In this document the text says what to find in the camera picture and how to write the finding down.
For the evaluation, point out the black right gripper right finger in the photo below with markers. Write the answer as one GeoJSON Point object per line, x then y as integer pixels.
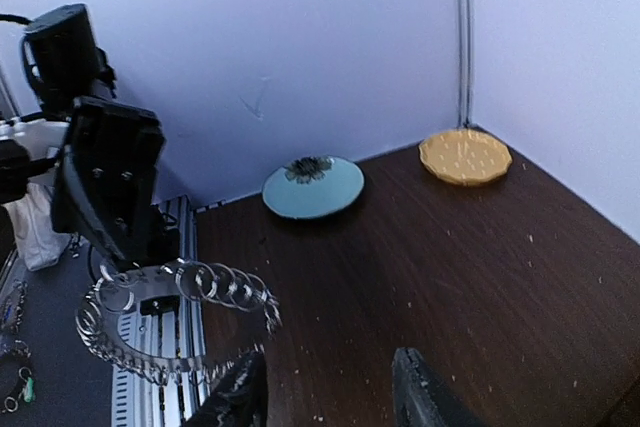
{"type": "Point", "coordinates": [421, 397]}

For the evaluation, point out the yellow dotted plate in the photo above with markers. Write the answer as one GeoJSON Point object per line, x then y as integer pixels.
{"type": "Point", "coordinates": [465, 157]}

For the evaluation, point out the light blue plate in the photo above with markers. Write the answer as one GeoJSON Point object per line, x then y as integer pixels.
{"type": "Point", "coordinates": [313, 187]}

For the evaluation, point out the aluminium front rail base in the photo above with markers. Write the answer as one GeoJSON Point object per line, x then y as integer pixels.
{"type": "Point", "coordinates": [179, 331]}

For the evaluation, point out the white plastic bag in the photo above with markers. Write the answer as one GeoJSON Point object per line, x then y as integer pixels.
{"type": "Point", "coordinates": [38, 245]}

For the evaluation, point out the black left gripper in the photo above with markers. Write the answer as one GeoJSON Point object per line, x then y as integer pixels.
{"type": "Point", "coordinates": [105, 180]}

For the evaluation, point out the metal disc with key rings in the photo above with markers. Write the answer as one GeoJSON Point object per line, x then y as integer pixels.
{"type": "Point", "coordinates": [153, 290]}

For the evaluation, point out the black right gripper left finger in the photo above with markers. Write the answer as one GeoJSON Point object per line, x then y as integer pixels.
{"type": "Point", "coordinates": [239, 399]}

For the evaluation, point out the left aluminium frame post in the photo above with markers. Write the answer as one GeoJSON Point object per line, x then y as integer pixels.
{"type": "Point", "coordinates": [465, 25]}

